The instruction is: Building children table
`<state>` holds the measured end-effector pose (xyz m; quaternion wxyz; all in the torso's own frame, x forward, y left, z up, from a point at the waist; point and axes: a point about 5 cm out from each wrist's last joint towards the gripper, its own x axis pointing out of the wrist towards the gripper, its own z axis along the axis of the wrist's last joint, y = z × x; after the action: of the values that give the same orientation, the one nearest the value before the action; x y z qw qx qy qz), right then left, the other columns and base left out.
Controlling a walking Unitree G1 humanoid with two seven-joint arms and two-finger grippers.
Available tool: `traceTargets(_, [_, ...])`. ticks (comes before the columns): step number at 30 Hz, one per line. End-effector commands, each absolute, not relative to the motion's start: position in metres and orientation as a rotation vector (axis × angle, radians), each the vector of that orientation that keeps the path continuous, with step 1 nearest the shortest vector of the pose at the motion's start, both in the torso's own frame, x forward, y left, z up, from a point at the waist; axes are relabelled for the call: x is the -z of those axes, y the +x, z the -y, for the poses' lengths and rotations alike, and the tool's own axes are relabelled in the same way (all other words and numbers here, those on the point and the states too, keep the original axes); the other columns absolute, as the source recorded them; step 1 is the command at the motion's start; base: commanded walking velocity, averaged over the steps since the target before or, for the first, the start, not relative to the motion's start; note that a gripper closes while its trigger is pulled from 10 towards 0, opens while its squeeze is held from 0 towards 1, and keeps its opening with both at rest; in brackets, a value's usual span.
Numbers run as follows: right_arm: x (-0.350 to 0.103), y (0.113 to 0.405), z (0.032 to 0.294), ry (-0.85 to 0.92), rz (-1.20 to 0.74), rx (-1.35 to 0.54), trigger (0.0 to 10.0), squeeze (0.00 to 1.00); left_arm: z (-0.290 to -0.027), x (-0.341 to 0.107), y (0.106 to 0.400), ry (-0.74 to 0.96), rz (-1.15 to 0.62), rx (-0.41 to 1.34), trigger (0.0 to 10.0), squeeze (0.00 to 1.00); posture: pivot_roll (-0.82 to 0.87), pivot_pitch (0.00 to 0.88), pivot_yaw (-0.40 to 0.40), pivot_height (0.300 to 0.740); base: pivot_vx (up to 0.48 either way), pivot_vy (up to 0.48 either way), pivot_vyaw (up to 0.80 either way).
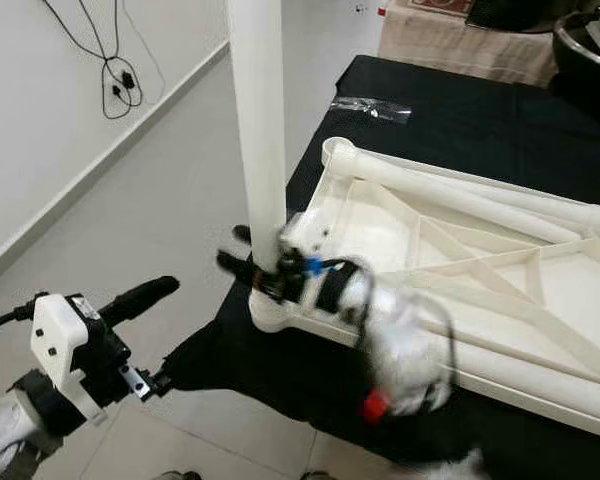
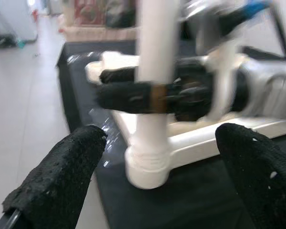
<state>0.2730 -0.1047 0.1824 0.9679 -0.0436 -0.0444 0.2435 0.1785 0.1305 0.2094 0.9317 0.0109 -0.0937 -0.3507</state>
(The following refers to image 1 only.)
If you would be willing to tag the beige tablecloth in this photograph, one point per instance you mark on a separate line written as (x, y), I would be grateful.
(460, 50)

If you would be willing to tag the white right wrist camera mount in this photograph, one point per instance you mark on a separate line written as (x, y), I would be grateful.
(305, 235)

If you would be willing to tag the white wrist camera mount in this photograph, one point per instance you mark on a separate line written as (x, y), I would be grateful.
(305, 235)
(60, 345)

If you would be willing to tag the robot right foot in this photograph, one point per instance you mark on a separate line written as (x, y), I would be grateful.
(322, 476)

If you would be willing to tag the small black plug adapter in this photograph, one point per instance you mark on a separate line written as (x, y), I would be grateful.
(128, 85)

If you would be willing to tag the clear plastic bag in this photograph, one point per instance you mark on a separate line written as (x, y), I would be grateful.
(370, 110)

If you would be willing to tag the white plastic children table top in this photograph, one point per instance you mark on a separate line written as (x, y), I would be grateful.
(490, 290)

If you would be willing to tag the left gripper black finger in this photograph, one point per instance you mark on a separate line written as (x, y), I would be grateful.
(140, 383)
(145, 297)

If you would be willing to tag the black tablecloth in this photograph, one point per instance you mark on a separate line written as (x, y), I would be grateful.
(470, 110)

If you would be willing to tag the black wok pan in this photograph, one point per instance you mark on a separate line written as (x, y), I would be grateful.
(590, 55)

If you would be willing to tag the black bag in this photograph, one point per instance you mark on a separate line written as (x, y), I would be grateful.
(530, 12)

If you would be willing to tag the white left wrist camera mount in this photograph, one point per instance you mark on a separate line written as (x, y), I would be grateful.
(60, 345)

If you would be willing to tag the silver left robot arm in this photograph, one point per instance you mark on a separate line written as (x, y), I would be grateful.
(15, 440)

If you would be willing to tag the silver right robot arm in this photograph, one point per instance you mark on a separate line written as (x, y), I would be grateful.
(405, 350)

